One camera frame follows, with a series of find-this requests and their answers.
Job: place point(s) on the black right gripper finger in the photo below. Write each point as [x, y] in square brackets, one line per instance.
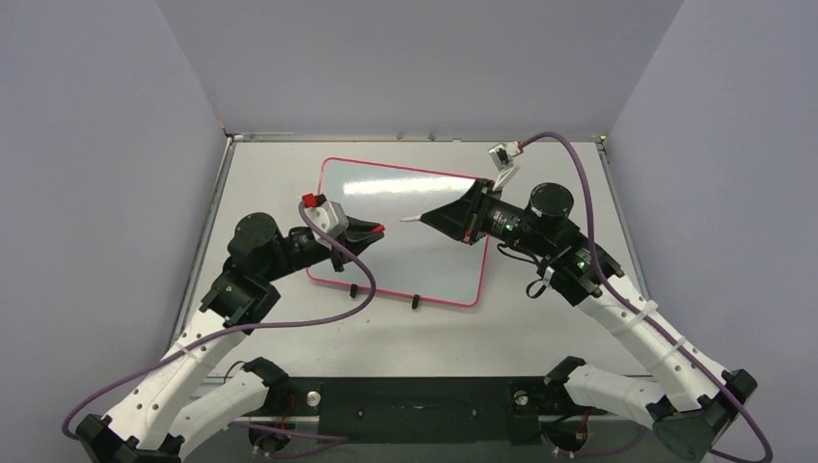
[457, 211]
[455, 227]

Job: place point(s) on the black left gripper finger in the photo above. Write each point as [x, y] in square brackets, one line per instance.
[358, 226]
[356, 242]

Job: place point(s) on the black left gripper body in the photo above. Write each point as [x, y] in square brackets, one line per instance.
[302, 258]

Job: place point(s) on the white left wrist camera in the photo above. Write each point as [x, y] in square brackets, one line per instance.
[323, 218]

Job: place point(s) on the pink-framed whiteboard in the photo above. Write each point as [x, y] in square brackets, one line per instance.
[412, 258]

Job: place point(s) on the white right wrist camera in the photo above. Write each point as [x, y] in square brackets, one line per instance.
[502, 155]

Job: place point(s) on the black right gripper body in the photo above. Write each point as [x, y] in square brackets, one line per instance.
[476, 213]

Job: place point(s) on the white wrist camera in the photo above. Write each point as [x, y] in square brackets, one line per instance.
[323, 218]
[502, 155]

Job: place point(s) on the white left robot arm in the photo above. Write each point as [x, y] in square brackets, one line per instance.
[160, 421]

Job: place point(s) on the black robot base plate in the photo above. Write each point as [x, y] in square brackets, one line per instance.
[422, 410]

